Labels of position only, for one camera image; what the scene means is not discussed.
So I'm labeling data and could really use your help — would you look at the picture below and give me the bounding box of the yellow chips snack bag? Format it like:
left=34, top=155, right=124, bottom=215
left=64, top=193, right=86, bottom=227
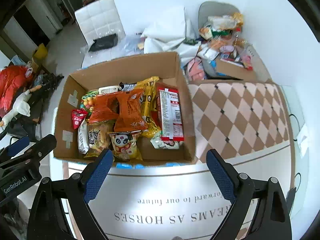
left=85, top=120, right=115, bottom=158

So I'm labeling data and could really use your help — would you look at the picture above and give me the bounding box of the orange snack bag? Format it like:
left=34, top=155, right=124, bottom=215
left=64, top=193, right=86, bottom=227
left=88, top=92, right=122, bottom=124
left=114, top=89, right=148, bottom=132

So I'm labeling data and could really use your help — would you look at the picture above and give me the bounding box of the pale green snack packet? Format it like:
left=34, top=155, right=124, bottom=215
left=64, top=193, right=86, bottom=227
left=150, top=131, right=182, bottom=150

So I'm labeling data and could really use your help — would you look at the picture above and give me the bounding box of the pile of snacks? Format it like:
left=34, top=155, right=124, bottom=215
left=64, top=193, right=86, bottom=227
left=183, top=12, right=254, bottom=81

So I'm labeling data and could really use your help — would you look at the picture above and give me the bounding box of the white goose plush toy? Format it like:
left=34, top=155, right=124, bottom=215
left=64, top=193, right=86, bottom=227
left=0, top=85, right=42, bottom=127

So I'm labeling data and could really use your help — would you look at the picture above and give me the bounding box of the white oat snack bag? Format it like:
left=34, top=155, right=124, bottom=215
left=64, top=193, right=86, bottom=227
left=78, top=119, right=89, bottom=155

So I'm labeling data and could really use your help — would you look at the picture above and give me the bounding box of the red candy snack packet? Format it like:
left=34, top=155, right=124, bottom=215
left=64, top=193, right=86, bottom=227
left=71, top=109, right=88, bottom=129

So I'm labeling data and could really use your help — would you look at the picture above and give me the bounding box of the red plastic bag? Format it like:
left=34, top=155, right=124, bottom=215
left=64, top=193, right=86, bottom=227
left=1, top=65, right=33, bottom=118

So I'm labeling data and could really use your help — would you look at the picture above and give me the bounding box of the colourful fruit candy bag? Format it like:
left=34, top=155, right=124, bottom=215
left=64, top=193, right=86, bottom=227
left=80, top=90, right=99, bottom=113

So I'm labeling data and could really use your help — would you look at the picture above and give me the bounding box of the patterned tablecloth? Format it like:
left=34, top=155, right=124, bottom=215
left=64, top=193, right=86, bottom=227
left=89, top=82, right=293, bottom=239

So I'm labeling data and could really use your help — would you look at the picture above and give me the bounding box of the panda snack bag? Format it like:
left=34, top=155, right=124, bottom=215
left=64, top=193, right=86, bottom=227
left=108, top=131, right=143, bottom=161

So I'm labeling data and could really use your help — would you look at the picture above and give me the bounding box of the white chocolate wafer package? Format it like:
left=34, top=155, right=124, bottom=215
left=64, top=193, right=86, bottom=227
left=98, top=86, right=121, bottom=95

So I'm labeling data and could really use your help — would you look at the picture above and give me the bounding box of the black striped snack package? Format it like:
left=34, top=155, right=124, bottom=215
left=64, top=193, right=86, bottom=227
left=119, top=82, right=136, bottom=92

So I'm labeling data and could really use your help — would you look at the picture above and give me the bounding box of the red white snack box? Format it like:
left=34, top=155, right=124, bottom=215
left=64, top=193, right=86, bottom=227
left=156, top=82, right=184, bottom=142

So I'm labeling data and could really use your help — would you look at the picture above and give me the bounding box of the yellow snack package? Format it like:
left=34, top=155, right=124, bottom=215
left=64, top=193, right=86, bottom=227
left=135, top=76, right=159, bottom=138

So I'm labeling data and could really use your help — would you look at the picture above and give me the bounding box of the black bag on chair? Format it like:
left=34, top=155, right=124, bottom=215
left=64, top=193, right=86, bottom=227
left=89, top=33, right=118, bottom=52

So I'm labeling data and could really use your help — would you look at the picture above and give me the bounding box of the small cardboard box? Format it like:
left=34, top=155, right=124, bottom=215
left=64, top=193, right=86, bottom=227
left=216, top=59, right=257, bottom=81

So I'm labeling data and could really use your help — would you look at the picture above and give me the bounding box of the white tufted chair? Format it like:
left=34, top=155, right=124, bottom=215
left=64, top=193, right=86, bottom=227
left=74, top=0, right=126, bottom=53

